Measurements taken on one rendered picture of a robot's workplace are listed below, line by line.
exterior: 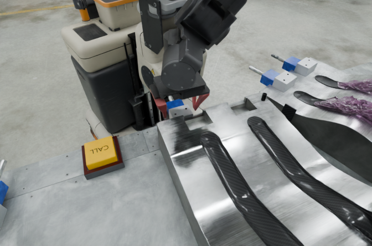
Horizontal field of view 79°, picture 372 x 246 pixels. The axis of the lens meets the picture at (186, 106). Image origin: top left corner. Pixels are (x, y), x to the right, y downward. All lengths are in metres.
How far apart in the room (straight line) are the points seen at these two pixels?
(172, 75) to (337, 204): 0.31
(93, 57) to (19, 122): 1.20
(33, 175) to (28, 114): 1.52
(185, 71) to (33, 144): 1.58
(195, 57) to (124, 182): 0.30
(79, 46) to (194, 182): 0.72
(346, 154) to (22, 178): 0.69
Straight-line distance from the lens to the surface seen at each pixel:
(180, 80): 0.37
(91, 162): 0.51
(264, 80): 0.67
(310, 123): 0.59
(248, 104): 0.54
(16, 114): 2.15
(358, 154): 0.59
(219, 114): 0.49
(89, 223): 0.50
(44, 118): 2.00
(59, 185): 0.56
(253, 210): 0.39
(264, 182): 0.42
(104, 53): 0.99
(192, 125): 0.50
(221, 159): 0.43
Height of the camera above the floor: 1.24
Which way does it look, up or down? 44 degrees down
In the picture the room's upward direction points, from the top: straight up
